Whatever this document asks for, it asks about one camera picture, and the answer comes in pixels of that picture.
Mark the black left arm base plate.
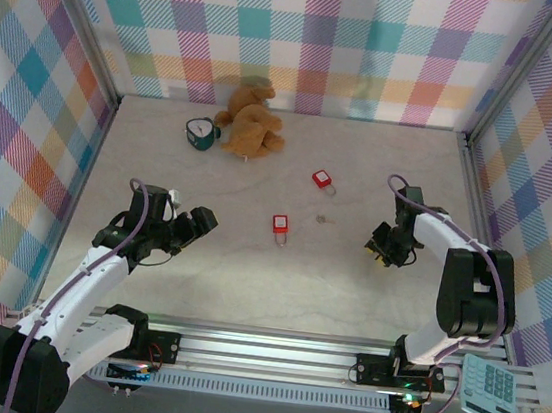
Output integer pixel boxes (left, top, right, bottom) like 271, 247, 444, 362
133, 328, 184, 368

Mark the light blue calculator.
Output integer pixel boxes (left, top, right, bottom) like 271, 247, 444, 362
455, 352, 528, 413

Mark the aluminium side rail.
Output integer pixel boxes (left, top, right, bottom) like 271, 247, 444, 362
431, 131, 535, 360

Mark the brown plush teddy bear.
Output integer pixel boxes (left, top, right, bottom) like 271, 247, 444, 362
210, 78, 294, 164

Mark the small controller circuit board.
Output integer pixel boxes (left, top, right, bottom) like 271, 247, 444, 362
106, 359, 156, 387
389, 390, 424, 413

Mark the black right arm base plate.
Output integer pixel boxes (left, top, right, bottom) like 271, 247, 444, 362
352, 350, 449, 395

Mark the aluminium corner post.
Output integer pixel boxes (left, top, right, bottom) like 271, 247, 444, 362
19, 0, 134, 111
462, 0, 552, 156

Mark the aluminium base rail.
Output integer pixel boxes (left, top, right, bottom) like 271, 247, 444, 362
0, 292, 546, 413

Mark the grey slotted cable duct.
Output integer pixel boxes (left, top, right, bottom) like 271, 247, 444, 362
85, 362, 397, 413

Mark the red padlock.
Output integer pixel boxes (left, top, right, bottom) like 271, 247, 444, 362
268, 212, 291, 250
309, 168, 341, 199

